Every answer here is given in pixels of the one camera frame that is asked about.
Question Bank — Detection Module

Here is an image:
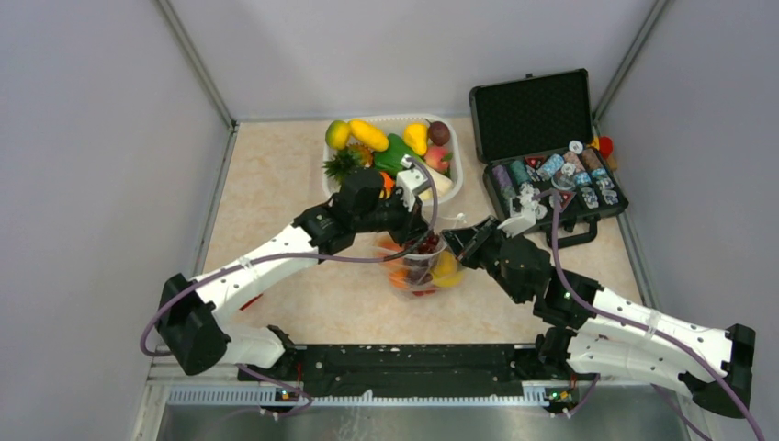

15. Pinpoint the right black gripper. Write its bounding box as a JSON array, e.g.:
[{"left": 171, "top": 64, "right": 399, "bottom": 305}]
[{"left": 440, "top": 215, "right": 527, "bottom": 304}]

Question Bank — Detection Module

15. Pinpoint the pineapple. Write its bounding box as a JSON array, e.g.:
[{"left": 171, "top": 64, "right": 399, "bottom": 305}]
[{"left": 346, "top": 142, "right": 374, "bottom": 168}]

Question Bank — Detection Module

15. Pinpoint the dark purple passion fruit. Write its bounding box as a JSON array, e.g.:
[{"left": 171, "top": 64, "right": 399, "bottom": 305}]
[{"left": 427, "top": 120, "right": 451, "bottom": 146}]

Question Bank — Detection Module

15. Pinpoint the peach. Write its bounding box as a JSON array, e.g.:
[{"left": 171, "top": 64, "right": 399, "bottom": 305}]
[{"left": 374, "top": 235, "right": 403, "bottom": 258}]

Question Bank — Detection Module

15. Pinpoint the black poker chip case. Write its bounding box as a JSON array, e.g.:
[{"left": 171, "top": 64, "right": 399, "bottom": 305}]
[{"left": 469, "top": 69, "right": 628, "bottom": 248}]

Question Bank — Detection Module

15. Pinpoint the clear zip top bag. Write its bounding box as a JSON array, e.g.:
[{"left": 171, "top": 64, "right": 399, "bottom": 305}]
[{"left": 372, "top": 212, "right": 467, "bottom": 297}]

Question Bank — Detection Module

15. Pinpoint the green yellow mango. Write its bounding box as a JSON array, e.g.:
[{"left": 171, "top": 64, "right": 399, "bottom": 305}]
[{"left": 324, "top": 120, "right": 351, "bottom": 151}]

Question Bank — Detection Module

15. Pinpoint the yellow wrinkled fruit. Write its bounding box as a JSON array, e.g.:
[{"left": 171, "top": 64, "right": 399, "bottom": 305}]
[{"left": 430, "top": 251, "right": 465, "bottom": 288}]

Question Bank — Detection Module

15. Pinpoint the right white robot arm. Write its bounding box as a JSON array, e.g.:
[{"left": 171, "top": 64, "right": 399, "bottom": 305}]
[{"left": 442, "top": 217, "right": 755, "bottom": 418}]

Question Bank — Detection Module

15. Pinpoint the white plastic fruit basket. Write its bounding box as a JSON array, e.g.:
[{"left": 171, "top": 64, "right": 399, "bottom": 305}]
[{"left": 321, "top": 113, "right": 464, "bottom": 206}]

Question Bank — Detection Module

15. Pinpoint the red blue block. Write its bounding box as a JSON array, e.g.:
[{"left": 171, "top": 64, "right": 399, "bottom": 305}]
[{"left": 239, "top": 293, "right": 264, "bottom": 311}]

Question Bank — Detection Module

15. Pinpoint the white bok choy stalk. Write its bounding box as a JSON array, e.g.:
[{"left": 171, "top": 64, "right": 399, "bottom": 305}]
[{"left": 419, "top": 169, "right": 454, "bottom": 202}]

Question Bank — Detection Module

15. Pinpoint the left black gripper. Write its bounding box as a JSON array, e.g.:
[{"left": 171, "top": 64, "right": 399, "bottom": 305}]
[{"left": 355, "top": 185, "right": 433, "bottom": 248}]

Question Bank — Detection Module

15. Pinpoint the purple grape bunch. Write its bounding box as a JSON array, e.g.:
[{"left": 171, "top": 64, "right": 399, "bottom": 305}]
[{"left": 403, "top": 233, "right": 441, "bottom": 287}]

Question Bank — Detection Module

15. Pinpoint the small orange tangerine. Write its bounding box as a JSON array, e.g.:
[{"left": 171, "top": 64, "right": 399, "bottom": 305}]
[{"left": 379, "top": 171, "right": 395, "bottom": 198}]

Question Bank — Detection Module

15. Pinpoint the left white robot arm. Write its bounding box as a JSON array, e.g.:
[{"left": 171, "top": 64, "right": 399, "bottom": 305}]
[{"left": 141, "top": 164, "right": 435, "bottom": 380}]

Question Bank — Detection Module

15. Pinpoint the green pineapple crown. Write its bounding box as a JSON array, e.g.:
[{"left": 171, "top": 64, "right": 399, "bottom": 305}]
[{"left": 322, "top": 149, "right": 364, "bottom": 185}]

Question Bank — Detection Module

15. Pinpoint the green leafy vegetable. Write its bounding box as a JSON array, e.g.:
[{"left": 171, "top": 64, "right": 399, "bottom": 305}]
[{"left": 369, "top": 133, "right": 420, "bottom": 176}]

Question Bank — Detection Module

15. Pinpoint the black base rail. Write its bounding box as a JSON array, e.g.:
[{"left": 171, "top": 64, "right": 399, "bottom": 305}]
[{"left": 237, "top": 344, "right": 585, "bottom": 402}]

